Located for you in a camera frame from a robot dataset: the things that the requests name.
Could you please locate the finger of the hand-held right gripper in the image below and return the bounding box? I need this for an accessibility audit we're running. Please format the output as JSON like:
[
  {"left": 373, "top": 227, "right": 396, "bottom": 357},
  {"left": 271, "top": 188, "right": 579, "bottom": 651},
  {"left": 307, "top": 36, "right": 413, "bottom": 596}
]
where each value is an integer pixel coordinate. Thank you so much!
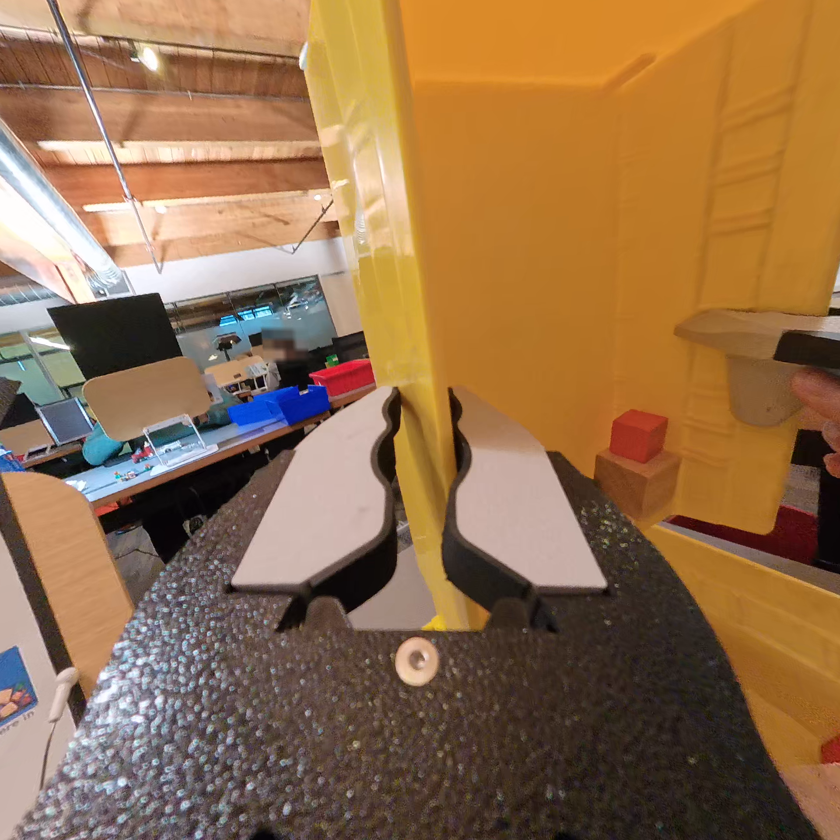
[{"left": 675, "top": 308, "right": 840, "bottom": 427}]

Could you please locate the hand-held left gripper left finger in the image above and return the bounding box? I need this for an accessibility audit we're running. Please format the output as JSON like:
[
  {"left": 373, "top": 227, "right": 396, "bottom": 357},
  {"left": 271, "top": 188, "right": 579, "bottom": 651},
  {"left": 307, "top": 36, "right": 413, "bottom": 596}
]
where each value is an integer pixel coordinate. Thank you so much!
[{"left": 230, "top": 386, "right": 403, "bottom": 614}]

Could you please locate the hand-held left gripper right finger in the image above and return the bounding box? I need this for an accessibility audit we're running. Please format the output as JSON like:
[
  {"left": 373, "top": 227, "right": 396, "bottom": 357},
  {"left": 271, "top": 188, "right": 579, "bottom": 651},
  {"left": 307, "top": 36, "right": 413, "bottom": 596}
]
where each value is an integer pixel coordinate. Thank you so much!
[{"left": 441, "top": 386, "right": 609, "bottom": 611}]

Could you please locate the wooden cube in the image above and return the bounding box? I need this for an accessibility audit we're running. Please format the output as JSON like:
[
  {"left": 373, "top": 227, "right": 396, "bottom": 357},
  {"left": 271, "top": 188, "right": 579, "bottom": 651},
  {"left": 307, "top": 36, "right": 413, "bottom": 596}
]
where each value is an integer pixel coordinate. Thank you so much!
[{"left": 594, "top": 449, "right": 681, "bottom": 521}]

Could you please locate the red cube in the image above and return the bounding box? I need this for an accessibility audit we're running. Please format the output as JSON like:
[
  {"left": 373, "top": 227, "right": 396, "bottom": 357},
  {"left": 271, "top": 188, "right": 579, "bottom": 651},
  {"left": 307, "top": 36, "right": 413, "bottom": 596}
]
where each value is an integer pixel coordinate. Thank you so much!
[{"left": 609, "top": 409, "right": 669, "bottom": 464}]

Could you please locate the yellow plastic box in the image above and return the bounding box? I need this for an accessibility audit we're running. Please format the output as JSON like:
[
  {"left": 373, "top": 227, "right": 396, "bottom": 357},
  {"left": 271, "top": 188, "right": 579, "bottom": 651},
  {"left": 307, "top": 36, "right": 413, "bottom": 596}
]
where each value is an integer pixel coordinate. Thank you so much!
[
  {"left": 303, "top": 0, "right": 840, "bottom": 631},
  {"left": 646, "top": 521, "right": 840, "bottom": 840}
]

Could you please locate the person's right hand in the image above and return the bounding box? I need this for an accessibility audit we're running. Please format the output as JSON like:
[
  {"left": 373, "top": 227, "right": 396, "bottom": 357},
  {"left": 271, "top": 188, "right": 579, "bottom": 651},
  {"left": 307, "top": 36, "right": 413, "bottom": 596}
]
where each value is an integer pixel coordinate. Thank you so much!
[{"left": 791, "top": 369, "right": 840, "bottom": 480}]

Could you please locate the blue storage bin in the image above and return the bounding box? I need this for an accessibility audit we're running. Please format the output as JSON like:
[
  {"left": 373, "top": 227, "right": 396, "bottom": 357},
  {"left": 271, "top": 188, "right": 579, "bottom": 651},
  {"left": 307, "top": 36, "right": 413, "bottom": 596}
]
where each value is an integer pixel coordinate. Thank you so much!
[
  {"left": 226, "top": 399, "right": 286, "bottom": 427},
  {"left": 252, "top": 385, "right": 331, "bottom": 426}
]

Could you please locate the red storage crate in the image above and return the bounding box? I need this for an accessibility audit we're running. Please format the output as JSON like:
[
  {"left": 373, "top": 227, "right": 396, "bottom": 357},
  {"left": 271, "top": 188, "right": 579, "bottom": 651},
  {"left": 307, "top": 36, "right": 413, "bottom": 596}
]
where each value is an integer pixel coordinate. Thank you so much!
[{"left": 308, "top": 359, "right": 376, "bottom": 399}]

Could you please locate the clear acrylic stand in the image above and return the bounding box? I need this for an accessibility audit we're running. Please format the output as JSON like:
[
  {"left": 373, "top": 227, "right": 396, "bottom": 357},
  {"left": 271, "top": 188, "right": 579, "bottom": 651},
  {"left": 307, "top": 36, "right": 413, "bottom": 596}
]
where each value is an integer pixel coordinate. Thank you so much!
[{"left": 141, "top": 415, "right": 219, "bottom": 468}]

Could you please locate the wooden sign board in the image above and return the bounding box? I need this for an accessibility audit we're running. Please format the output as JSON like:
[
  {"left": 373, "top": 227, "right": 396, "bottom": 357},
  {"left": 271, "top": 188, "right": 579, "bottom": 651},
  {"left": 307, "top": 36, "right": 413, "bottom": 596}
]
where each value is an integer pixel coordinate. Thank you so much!
[{"left": 83, "top": 356, "right": 212, "bottom": 442}]

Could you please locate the teal chair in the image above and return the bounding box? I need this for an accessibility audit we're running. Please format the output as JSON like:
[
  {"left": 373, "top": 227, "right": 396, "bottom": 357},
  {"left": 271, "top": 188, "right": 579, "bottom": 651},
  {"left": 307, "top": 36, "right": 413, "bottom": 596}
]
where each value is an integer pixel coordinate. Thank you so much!
[{"left": 82, "top": 420, "right": 142, "bottom": 468}]

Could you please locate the wooden edged white partition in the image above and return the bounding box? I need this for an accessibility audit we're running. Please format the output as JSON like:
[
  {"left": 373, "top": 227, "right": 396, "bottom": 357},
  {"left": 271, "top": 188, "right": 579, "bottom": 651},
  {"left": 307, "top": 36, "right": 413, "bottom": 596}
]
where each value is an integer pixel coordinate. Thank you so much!
[{"left": 0, "top": 471, "right": 137, "bottom": 840}]

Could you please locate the grey computer monitor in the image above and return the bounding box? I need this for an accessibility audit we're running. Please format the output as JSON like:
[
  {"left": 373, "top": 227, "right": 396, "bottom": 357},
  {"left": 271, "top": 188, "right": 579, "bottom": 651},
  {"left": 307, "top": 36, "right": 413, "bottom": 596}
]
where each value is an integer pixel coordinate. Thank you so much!
[{"left": 36, "top": 397, "right": 95, "bottom": 447}]

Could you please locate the black display panel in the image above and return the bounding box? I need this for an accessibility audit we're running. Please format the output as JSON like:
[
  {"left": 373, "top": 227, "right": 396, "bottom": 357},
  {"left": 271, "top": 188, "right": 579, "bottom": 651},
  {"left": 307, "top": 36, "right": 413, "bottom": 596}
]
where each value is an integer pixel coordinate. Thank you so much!
[{"left": 47, "top": 293, "right": 183, "bottom": 382}]

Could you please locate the blue printed sticker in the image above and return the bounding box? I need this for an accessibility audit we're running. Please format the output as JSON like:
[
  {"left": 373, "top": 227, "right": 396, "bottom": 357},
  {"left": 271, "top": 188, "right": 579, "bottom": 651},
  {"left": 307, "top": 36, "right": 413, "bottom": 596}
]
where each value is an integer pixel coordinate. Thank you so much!
[{"left": 0, "top": 646, "right": 39, "bottom": 737}]

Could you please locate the metal ceiling rod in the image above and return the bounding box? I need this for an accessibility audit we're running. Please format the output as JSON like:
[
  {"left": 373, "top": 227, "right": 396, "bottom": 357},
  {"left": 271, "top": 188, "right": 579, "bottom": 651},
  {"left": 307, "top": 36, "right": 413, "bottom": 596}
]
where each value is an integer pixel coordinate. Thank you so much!
[{"left": 47, "top": 0, "right": 164, "bottom": 275}]

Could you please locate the thin white cable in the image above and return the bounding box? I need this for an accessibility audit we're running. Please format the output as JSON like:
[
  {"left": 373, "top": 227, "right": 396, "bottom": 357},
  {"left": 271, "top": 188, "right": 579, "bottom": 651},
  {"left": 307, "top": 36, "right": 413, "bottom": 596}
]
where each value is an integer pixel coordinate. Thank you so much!
[{"left": 38, "top": 667, "right": 81, "bottom": 795}]

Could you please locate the silver ventilation duct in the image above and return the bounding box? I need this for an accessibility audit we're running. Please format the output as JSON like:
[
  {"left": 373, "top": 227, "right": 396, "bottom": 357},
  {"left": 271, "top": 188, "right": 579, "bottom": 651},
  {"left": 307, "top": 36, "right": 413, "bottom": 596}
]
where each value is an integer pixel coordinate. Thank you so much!
[{"left": 0, "top": 121, "right": 135, "bottom": 299}]

